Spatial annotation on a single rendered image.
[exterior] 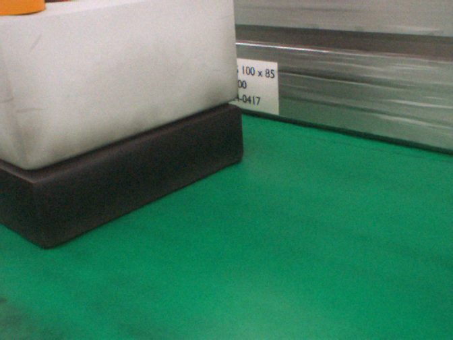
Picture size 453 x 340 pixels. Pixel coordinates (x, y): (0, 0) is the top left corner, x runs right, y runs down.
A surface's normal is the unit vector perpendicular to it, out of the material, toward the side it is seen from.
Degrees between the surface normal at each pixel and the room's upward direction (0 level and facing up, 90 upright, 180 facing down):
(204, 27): 90
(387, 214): 0
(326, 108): 90
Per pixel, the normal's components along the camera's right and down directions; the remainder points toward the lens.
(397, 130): -0.68, 0.32
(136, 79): 0.73, 0.22
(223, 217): -0.07, -0.92
